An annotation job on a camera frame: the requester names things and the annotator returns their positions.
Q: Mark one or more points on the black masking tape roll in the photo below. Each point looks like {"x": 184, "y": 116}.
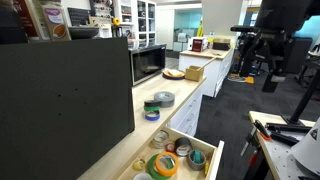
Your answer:
{"x": 148, "y": 103}

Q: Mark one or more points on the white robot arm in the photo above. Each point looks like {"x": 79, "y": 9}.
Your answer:
{"x": 310, "y": 150}

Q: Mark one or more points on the green masking tape roll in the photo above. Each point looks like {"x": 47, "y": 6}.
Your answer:
{"x": 146, "y": 109}

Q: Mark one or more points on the blue masking tape roll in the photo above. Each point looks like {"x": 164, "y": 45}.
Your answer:
{"x": 152, "y": 119}

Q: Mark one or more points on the clear tape roll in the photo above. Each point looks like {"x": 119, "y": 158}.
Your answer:
{"x": 155, "y": 141}

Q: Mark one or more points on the black tape roll white core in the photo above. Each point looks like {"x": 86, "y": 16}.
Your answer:
{"x": 181, "y": 141}

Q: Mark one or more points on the orange masking tape roll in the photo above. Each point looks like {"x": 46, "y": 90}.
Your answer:
{"x": 157, "y": 164}

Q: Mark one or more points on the teal tape roll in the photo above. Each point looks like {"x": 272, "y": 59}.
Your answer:
{"x": 197, "y": 156}
{"x": 190, "y": 165}

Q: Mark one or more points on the wide green tape roll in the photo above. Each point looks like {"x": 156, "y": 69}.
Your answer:
{"x": 150, "y": 168}

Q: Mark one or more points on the small yellow black tape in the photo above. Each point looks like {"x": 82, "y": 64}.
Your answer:
{"x": 135, "y": 165}

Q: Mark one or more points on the wooden drawer with white front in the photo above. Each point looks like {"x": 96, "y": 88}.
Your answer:
{"x": 185, "y": 174}

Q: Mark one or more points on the blue plate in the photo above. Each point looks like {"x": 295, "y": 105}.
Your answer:
{"x": 166, "y": 77}

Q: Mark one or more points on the toast slice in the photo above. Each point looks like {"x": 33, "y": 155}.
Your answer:
{"x": 175, "y": 72}

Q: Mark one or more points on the silver black microwave oven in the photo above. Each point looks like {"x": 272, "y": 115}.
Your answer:
{"x": 146, "y": 63}

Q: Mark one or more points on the wooden utensil box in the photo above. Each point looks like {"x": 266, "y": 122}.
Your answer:
{"x": 193, "y": 75}

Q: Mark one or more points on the wooden stick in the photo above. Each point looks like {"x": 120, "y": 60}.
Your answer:
{"x": 208, "y": 62}

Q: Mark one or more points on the white island cabinet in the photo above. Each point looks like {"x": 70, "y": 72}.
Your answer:
{"x": 213, "y": 73}

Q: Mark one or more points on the white shelving unit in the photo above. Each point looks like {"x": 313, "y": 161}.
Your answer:
{"x": 143, "y": 20}

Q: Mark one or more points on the yellow floor sign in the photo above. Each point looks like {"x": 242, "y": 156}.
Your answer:
{"x": 200, "y": 30}

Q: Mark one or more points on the black box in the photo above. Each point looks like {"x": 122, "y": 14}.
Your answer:
{"x": 221, "y": 46}

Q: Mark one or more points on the small yellow object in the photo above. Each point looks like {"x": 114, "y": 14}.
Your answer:
{"x": 206, "y": 168}

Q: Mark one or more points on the black metal tool chest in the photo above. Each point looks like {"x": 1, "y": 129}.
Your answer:
{"x": 66, "y": 110}

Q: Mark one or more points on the black bowl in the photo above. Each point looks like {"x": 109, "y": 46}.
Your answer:
{"x": 83, "y": 32}

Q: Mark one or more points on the black chalkboard sign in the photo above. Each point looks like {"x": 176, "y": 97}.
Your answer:
{"x": 79, "y": 16}

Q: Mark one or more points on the black bar clamp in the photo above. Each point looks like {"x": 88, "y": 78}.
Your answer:
{"x": 286, "y": 127}

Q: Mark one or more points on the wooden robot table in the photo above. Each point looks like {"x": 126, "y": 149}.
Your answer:
{"x": 276, "y": 156}

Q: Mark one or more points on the black office chair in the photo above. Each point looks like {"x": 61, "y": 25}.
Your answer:
{"x": 283, "y": 16}

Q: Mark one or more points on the red cardboard box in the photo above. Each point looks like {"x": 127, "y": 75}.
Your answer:
{"x": 28, "y": 20}

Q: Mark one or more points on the grey duct tape roll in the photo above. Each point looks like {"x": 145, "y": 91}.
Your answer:
{"x": 167, "y": 103}

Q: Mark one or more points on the black camera stand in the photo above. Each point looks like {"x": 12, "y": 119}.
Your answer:
{"x": 306, "y": 96}

